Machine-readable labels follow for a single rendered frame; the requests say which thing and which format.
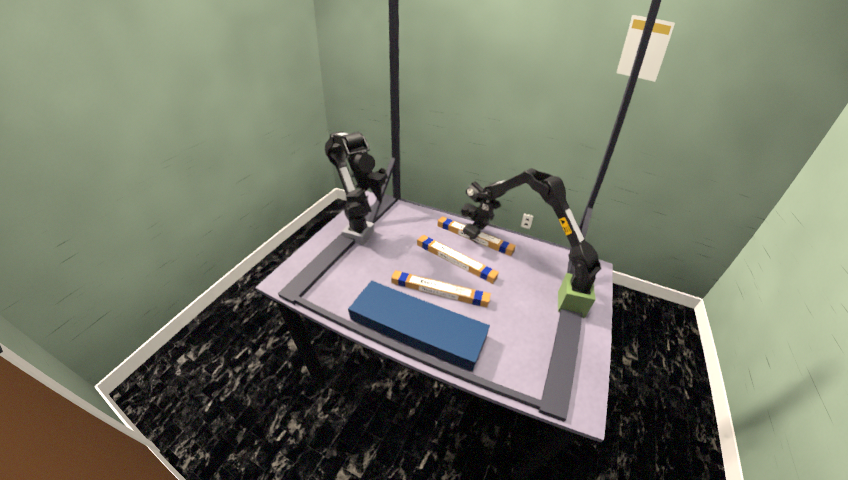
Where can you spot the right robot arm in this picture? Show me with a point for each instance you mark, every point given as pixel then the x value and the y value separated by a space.
pixel 357 160

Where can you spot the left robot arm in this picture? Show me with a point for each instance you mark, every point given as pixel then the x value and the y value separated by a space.
pixel 551 188

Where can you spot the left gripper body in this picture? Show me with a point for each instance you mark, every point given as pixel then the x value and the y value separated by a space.
pixel 480 219

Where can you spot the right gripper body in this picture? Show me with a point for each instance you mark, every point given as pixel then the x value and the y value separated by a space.
pixel 357 195

